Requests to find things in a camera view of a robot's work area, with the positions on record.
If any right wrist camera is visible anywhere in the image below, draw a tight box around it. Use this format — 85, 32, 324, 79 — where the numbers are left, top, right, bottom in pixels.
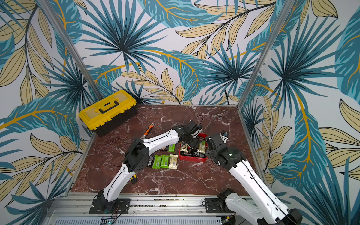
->
220, 131, 229, 143

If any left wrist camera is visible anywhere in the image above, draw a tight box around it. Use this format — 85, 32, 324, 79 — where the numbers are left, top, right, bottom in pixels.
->
185, 121, 203, 135

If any yellow black toolbox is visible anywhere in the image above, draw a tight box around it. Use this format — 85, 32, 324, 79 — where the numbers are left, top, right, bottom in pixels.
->
79, 90, 137, 137

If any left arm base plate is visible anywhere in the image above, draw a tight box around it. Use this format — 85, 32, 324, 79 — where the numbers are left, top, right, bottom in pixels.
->
89, 198, 130, 214

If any aluminium front rail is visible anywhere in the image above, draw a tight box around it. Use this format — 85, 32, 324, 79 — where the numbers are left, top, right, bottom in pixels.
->
47, 193, 287, 225

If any yellow black utility knife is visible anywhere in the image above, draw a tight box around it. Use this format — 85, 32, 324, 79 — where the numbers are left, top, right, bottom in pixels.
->
130, 175, 138, 184

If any black cookie packet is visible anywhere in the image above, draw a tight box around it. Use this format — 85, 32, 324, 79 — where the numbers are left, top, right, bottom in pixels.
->
147, 155, 155, 167

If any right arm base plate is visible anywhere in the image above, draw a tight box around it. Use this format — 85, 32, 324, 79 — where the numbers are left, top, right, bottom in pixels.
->
202, 198, 234, 213

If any green cookie packet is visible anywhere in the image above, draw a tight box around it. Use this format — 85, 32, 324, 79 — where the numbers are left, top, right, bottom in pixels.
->
160, 155, 170, 169
168, 144, 175, 153
152, 155, 162, 169

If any red storage box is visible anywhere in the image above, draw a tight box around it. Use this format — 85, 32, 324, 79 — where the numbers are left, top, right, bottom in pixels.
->
178, 144, 208, 163

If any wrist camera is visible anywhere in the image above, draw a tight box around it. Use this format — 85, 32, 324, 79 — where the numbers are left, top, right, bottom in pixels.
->
185, 121, 203, 135
220, 131, 229, 143

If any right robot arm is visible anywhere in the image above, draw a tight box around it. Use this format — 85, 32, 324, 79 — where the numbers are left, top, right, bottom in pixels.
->
206, 132, 302, 225

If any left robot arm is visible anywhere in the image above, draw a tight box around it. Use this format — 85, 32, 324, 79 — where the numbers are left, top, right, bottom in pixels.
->
90, 121, 203, 214

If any cream cookie packet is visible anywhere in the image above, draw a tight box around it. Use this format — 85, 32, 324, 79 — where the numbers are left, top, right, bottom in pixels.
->
197, 141, 207, 154
181, 144, 188, 153
168, 154, 178, 170

